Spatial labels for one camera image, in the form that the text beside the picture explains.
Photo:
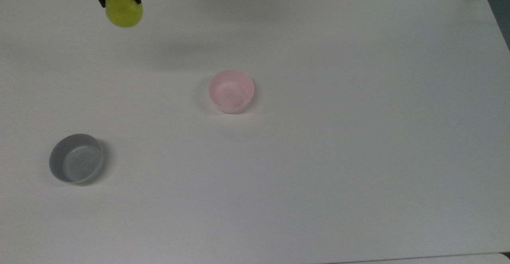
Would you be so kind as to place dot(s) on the green yellow pear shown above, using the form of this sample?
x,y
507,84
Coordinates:
x,y
124,10

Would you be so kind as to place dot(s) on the pink plastic bowl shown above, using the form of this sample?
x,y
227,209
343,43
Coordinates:
x,y
231,91

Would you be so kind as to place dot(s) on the grey plastic bowl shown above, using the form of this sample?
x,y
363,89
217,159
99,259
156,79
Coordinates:
x,y
76,159

